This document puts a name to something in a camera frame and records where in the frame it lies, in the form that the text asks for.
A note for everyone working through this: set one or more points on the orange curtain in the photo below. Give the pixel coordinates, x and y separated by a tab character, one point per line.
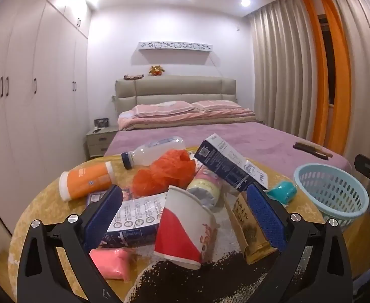
341	85

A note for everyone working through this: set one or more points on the small black photo frame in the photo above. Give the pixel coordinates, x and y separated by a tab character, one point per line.
101	122

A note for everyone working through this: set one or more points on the black and white furry mat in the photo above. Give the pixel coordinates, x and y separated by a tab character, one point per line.
223	277

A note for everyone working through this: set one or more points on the blue and white carton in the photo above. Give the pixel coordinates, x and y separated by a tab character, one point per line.
223	161

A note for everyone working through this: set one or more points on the white wardrobe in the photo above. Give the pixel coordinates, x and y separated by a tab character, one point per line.
30	101

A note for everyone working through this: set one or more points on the white and blue box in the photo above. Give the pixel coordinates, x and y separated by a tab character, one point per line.
137	214

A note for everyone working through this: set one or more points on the round ceiling light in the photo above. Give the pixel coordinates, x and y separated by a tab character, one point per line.
245	2

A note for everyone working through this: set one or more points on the teal plastic cup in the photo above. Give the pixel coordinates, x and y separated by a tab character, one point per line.
282	192

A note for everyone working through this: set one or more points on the folded pink blanket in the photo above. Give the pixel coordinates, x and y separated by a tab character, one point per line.
188	120

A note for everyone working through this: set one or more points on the bed with purple cover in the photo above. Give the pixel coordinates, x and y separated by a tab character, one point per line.
267	142

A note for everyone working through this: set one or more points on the beige curtain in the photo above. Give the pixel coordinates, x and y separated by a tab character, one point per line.
279	69

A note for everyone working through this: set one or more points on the pink plastic packet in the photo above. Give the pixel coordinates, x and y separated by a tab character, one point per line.
109	263

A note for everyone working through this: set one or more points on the white wall shelf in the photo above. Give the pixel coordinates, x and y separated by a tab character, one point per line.
175	46

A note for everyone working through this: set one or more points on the pastel yellow and pink cup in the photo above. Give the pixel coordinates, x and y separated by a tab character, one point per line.
204	186

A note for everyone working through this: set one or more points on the brown headboard ornament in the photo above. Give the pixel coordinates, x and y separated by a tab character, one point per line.
134	76

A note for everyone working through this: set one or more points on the light blue plastic basket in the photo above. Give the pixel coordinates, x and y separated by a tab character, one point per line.
330	189

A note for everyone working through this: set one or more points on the grey nightstand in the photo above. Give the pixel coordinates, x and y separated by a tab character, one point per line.
99	142

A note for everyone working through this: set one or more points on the orange and white plastic bottle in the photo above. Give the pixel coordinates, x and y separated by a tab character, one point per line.
87	178

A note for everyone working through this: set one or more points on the beige padded headboard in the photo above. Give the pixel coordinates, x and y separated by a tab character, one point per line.
172	90

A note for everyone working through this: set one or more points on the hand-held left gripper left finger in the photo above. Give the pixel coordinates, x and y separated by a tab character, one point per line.
101	214

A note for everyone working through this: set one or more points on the orange plush toy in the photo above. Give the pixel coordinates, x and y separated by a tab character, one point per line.
156	70

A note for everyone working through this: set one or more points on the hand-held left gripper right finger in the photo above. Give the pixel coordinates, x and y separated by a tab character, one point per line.
264	208

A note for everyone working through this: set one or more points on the red and white paper cup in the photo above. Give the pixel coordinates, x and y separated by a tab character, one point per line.
185	224

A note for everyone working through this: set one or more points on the golden brown paper bag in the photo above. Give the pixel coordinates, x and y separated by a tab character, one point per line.
245	224

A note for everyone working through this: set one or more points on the orange plastic bag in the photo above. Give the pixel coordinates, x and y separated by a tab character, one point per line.
163	173

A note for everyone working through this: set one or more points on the clear bottle with blue cap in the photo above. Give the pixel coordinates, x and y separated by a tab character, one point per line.
150	153

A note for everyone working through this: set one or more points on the pink pillow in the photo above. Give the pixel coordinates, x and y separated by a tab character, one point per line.
215	104
163	108

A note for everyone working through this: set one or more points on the brown wooden brush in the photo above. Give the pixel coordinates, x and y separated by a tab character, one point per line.
311	151

